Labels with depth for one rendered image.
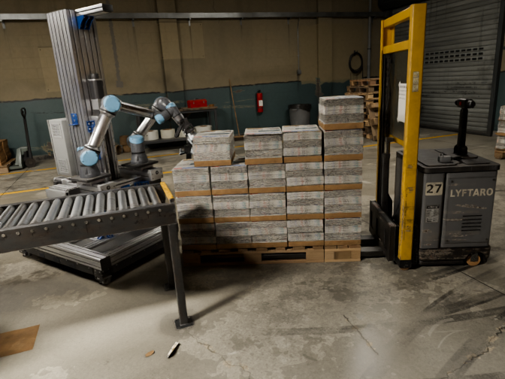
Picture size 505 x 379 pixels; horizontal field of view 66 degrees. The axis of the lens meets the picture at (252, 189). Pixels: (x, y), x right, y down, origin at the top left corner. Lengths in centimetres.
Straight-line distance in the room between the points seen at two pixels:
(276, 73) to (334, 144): 750
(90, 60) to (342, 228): 237
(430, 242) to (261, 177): 136
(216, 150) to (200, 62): 688
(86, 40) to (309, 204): 213
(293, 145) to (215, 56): 709
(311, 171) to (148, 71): 703
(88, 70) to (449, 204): 290
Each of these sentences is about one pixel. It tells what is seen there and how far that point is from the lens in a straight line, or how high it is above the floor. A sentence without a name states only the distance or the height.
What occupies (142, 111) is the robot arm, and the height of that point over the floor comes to 126.
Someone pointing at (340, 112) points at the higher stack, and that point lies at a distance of 293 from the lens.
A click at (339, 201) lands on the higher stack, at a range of 305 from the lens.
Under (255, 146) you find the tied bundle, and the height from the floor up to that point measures 97.
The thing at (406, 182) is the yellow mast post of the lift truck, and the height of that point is 70.
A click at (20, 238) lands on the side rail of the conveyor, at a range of 233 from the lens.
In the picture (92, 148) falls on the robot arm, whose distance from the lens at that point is 299.
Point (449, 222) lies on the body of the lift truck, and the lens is 318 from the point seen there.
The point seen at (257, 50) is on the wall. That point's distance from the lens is 1017.
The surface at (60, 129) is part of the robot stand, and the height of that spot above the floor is 115.
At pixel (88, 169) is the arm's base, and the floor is 88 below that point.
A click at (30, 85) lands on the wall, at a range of 962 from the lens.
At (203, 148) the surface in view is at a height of 98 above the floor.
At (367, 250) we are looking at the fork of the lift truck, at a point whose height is 7.
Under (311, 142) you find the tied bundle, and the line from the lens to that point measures 292.
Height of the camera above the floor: 146
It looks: 16 degrees down
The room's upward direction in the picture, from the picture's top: 3 degrees counter-clockwise
